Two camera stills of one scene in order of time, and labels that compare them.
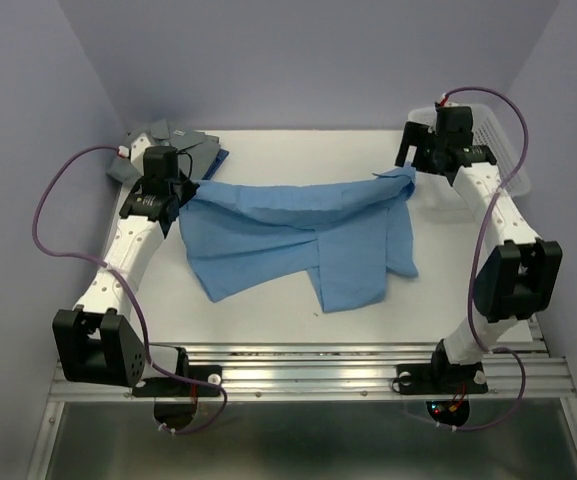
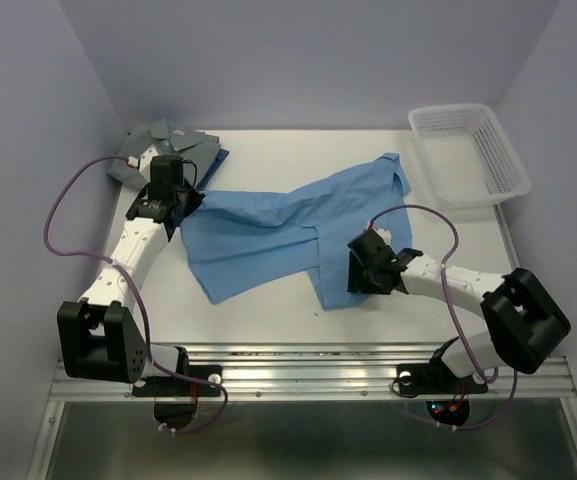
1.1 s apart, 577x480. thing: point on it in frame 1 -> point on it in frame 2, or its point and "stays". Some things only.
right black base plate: x=425 y=379 stays
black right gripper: x=413 y=135 -> x=356 y=280
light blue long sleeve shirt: x=347 y=232 stays
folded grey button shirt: x=197 y=151 stays
